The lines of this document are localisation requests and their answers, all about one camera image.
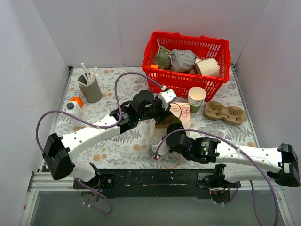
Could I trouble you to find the white milk bottle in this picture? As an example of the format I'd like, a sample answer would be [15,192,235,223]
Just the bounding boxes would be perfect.
[66,101,86,128]

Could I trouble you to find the orange fruit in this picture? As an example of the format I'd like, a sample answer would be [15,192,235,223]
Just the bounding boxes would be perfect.
[70,97,83,108]

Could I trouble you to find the red plastic shopping basket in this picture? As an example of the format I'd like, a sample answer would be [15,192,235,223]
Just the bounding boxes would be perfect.
[142,31,231,101]

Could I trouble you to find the green paper coffee cup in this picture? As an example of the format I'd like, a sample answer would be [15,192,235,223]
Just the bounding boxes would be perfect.
[170,118,182,125]

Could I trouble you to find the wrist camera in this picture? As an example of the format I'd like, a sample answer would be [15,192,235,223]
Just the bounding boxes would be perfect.
[158,89,177,111]
[151,141,169,160]

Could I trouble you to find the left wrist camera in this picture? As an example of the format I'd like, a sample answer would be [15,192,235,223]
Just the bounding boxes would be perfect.
[158,89,177,111]

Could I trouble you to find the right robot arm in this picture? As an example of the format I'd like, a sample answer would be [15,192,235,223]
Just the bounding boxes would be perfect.
[155,123,301,187]

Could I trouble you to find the grey crumpled paper bag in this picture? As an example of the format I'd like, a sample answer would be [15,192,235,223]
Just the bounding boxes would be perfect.
[169,49,197,73]

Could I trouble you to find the grey straw holder cup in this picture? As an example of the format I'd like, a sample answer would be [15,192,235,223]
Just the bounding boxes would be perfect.
[77,75,102,103]

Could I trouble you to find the beige paper bag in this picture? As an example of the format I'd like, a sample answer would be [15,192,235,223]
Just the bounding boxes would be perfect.
[149,101,192,170]

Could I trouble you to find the green netted melon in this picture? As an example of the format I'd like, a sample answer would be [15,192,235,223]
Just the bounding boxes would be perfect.
[153,47,171,69]

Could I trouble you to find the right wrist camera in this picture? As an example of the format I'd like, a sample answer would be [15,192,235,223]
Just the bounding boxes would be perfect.
[151,141,169,160]

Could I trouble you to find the white wrapped straws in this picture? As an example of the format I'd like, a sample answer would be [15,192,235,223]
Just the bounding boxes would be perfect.
[76,62,98,87]

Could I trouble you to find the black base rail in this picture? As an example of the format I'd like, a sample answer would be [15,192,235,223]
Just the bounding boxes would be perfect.
[72,168,243,200]

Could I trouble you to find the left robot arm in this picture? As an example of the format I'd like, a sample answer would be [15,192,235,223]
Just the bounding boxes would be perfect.
[42,89,176,188]

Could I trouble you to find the beige paper roll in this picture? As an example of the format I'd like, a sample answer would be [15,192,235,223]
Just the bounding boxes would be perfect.
[193,58,220,77]

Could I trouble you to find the stack of green paper cups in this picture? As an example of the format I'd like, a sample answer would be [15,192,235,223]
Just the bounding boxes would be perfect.
[188,87,206,113]

